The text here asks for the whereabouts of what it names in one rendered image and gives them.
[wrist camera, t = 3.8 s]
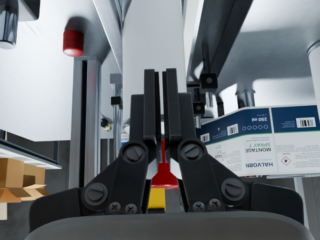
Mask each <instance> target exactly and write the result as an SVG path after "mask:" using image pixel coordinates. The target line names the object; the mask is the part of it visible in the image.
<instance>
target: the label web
mask: <svg viewBox="0 0 320 240"><path fill-rule="evenodd" d="M201 125H202V128H201V129H197V126H195V129H196V138H197V139H199V140H201V141H202V142H203V143H204V144H205V146H206V148H207V151H208V154H210V155H211V156H212V157H214V158H215V159H216V160H218V161H219V162H220V163H221V164H223V165H224V166H225V167H227V168H228V169H229V170H231V171H232V172H233V173H235V174H236V175H237V176H239V177H240V176H253V175H277V174H301V173H320V119H319V114H318V108H317V103H305V104H289V105H272V106H256V107H244V108H240V109H238V110H235V111H233V112H230V113H228V114H225V115H223V116H220V117H218V118H215V119H212V120H209V121H207V122H204V123H202V124H201Z"/></svg>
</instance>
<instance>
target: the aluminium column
mask: <svg viewBox="0 0 320 240"><path fill-rule="evenodd" d="M73 60H74V62H73V86H72V112H71V137H70V173H69V189H73V188H76V187H77V188H82V187H85V186H86V185H87V184H88V183H89V182H90V181H91V180H92V179H94V178H95V177H96V176H97V175H98V174H99V173H100V125H101V63H100V62H99V60H98V58H97V56H84V57H74V59H73Z"/></svg>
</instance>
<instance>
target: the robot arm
mask: <svg viewBox="0 0 320 240"><path fill-rule="evenodd" d="M162 87H163V114H164V139H165V163H170V172H171V173H172V174H173V175H174V176H176V177H177V183H178V187H179V191H180V197H181V202H182V206H183V210H184V212H181V213H153V214H147V212H148V205H149V199H150V190H151V183H152V178H153V177H154V176H155V175H156V174H157V173H158V168H159V164H158V163H162V144H161V112H160V83H159V72H158V71H155V69H144V94H132V95H131V100H130V133H129V141H127V142H126V143H124V144H123V145H122V147H121V149H120V151H119V155H118V157H117V158H116V159H115V160H114V161H113V162H112V163H111V164H110V165H108V166H107V167H106V168H105V169H104V170H103V171H102V172H100V173H99V174H98V175H97V176H96V177H95V178H94V179H92V180H91V181H90V182H89V183H88V184H87V185H86V186H85V187H82V188H77V187H76V188H73V189H69V190H64V191H61V192H57V193H53V194H50V195H46V196H42V197H39V198H37V199H36V200H34V202H33V203H32V204H31V206H30V208H29V235H28V236H27V237H26V238H25V240H315V239H314V237H313V236H312V234H311V233H310V231H309V230H308V229H307V228H306V227H305V226H304V210H303V201H302V197H301V196H300V194H298V193H297V192H296V191H295V190H292V189H290V188H285V187H280V186H274V185H269V184H264V183H259V182H254V181H252V182H246V181H243V180H242V179H241V178H240V177H239V176H237V175H236V174H235V173H233V172H232V171H231V170H229V169H228V168H227V167H225V166H224V165H223V164H221V163H220V162H219V161H218V160H216V159H215V158H214V157H212V156H211V155H210V154H208V151H207V148H206V146H205V144H204V143H203V142H202V141H201V140H199V139H197V138H196V129H195V120H194V111H193V102H192V94H191V92H179V93H178V81H177V69H176V68H167V69H166V71H162Z"/></svg>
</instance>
